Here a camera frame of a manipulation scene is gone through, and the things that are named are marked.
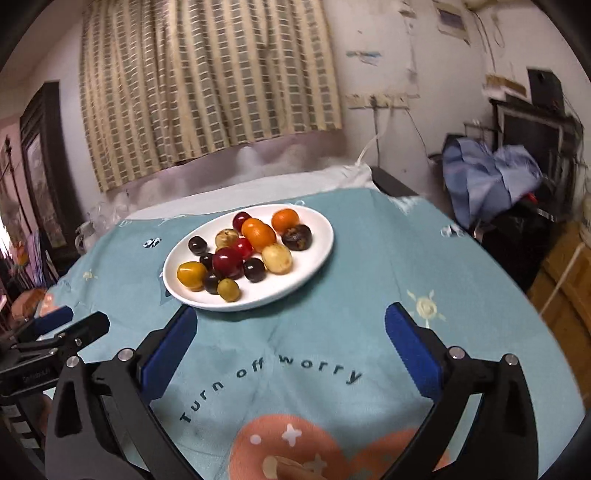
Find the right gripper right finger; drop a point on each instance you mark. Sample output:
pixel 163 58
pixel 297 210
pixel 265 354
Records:
pixel 502 442

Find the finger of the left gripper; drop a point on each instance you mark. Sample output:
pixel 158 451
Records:
pixel 73 339
pixel 37 327

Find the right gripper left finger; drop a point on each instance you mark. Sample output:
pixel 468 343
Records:
pixel 101 424

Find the red apple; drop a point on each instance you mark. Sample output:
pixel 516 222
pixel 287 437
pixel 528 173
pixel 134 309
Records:
pixel 227 263

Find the yellow striped pepino melon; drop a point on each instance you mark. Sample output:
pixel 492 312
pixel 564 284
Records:
pixel 277 259

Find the orange tangerine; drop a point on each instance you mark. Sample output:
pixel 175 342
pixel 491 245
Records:
pixel 284 219
pixel 261 237

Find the dark purple plum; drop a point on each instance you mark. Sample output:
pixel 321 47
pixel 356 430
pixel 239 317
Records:
pixel 297 238

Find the orange persimmon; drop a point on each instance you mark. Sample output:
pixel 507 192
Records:
pixel 191 275

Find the small yellow-green fruit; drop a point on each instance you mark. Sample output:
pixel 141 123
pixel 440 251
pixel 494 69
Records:
pixel 229 290

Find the small yellow fruit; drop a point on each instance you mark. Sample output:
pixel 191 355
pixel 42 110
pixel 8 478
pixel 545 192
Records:
pixel 226 238

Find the small red fruit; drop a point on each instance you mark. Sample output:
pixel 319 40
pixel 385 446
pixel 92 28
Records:
pixel 244 248

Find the dark framed picture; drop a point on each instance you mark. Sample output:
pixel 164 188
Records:
pixel 50 186

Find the dark red plum on plate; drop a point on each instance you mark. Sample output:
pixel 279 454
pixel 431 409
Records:
pixel 240 219

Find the teal printed tablecloth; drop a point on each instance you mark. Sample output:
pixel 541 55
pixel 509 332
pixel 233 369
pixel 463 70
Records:
pixel 315 377

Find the small orange fruit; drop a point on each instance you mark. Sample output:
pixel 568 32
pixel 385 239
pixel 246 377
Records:
pixel 249 224

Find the white round plate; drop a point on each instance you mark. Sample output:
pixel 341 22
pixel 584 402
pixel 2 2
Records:
pixel 305 263

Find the blue clothes pile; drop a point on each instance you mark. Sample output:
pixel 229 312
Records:
pixel 482 183

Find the striped beige curtain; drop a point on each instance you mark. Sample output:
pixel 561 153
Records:
pixel 166 82

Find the black television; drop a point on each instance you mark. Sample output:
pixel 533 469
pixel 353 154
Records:
pixel 552 139

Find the black speaker box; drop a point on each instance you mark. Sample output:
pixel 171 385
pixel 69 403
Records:
pixel 546 90

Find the white power strip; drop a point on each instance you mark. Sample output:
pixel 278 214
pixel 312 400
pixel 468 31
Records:
pixel 377 101

